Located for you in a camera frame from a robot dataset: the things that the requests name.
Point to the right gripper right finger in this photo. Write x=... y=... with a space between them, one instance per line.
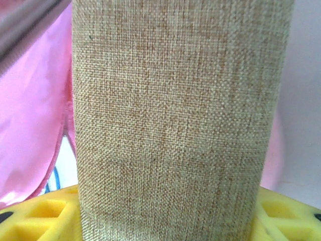
x=288 y=223

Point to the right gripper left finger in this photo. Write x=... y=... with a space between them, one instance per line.
x=37 y=221

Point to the pink student backpack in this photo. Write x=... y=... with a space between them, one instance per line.
x=30 y=100

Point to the beige fabric pencil case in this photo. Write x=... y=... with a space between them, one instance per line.
x=175 y=113

